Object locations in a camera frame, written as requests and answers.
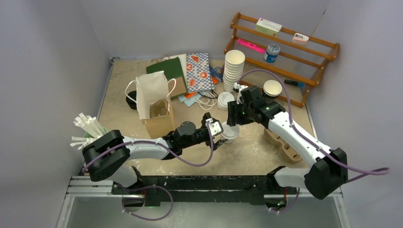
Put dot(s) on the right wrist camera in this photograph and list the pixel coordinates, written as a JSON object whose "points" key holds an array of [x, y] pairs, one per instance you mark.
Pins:
{"points": [[238, 89]]}

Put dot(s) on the black blue marker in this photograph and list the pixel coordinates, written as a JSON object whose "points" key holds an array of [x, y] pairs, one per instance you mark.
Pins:
{"points": [[293, 83]]}

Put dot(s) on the blue checkered paper bag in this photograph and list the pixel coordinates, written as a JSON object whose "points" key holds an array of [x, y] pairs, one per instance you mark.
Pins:
{"points": [[199, 82]]}

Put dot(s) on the small black lid stack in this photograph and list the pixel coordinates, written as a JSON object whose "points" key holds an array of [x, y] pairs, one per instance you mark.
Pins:
{"points": [[130, 99]]}

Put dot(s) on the pink highlighter pen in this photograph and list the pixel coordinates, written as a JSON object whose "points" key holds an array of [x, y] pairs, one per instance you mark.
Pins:
{"points": [[250, 46]]}

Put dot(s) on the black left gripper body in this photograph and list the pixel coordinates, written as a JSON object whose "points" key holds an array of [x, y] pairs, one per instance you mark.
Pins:
{"points": [[204, 126]]}

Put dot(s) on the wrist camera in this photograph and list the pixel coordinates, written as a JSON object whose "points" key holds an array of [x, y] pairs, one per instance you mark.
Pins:
{"points": [[238, 89], [215, 127]]}

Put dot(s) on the wooden shelf rack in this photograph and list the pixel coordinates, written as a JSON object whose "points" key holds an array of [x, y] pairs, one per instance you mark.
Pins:
{"points": [[309, 83]]}

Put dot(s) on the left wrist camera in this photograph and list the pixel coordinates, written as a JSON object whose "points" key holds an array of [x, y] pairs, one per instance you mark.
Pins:
{"points": [[215, 127]]}

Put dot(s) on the white green box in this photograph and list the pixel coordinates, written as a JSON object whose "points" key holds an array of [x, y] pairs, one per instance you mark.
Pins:
{"points": [[268, 27]]}

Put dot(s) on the brown kraft paper bag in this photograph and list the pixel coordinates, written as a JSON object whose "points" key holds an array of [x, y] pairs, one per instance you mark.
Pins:
{"points": [[154, 104]]}

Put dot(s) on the white cup lid stack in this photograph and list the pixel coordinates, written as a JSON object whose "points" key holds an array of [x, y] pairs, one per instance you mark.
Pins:
{"points": [[223, 99]]}

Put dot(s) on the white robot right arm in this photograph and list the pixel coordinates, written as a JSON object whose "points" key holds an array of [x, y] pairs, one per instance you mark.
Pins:
{"points": [[326, 167]]}

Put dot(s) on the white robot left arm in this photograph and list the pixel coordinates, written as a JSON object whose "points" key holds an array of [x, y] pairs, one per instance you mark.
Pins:
{"points": [[105, 157]]}

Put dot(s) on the pink white tape dispenser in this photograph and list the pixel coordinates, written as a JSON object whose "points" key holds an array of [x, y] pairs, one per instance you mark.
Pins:
{"points": [[300, 39]]}

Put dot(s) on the blue lidded jar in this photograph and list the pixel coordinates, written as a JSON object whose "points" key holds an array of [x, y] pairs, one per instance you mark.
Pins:
{"points": [[271, 53]]}

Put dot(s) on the green cup of stirrers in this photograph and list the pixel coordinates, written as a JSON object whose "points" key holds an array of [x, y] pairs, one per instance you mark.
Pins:
{"points": [[91, 126]]}

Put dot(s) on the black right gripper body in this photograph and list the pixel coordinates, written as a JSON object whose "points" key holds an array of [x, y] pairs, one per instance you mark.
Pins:
{"points": [[243, 113]]}

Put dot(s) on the white paper coffee cup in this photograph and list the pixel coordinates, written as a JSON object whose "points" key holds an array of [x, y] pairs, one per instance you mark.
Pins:
{"points": [[228, 140]]}

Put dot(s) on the green paper bag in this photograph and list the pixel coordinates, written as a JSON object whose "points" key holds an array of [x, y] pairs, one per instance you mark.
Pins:
{"points": [[172, 70]]}

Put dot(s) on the white paper cup stack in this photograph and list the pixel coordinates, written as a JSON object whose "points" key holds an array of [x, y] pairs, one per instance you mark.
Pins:
{"points": [[233, 69]]}

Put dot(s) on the black cup with white cup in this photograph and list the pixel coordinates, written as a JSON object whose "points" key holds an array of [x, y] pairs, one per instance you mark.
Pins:
{"points": [[271, 90]]}

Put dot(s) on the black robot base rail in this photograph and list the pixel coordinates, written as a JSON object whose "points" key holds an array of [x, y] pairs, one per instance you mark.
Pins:
{"points": [[252, 189]]}

